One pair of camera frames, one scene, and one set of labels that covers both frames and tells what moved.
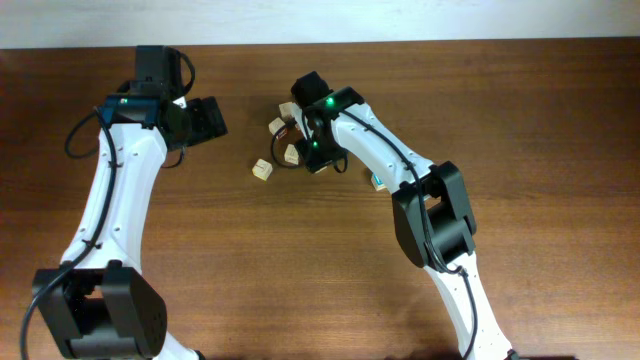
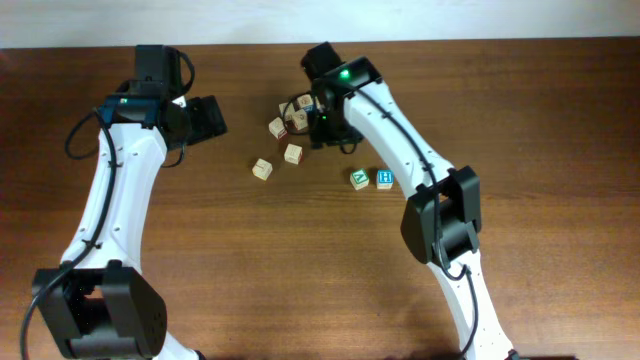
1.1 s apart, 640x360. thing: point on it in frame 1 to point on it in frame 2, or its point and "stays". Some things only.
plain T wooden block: (262, 169) stays
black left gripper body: (199, 123) stays
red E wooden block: (291, 155) stays
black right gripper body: (318, 153) to (331, 130)
